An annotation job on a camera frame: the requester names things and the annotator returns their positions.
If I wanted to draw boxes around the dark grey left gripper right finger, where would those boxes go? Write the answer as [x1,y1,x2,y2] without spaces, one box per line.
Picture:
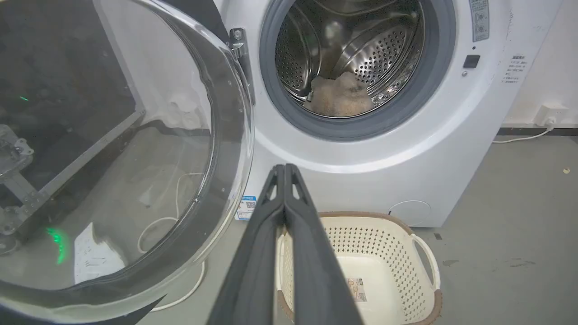
[284,163,364,325]

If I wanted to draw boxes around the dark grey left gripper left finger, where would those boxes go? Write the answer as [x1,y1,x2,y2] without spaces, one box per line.
[207,164,286,325]

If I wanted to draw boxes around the white front-load washing machine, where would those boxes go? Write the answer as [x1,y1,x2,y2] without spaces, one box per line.
[212,0,565,228]

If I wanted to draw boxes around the round transparent washing machine door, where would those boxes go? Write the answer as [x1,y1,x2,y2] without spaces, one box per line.
[0,0,256,324]

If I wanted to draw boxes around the cream perforated laundry basket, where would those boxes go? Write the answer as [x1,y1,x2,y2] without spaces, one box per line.
[275,211,443,325]

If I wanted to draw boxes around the beige fluffy garment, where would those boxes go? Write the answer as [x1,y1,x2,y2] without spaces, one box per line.
[309,71,375,118]

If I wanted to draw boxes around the white power cable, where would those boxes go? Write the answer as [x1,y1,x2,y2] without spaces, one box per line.
[137,172,206,313]

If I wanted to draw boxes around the white plug cable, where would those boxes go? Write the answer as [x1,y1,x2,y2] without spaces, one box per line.
[492,121,556,144]

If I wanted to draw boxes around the white wall socket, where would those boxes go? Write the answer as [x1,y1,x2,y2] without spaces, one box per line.
[536,105,569,128]

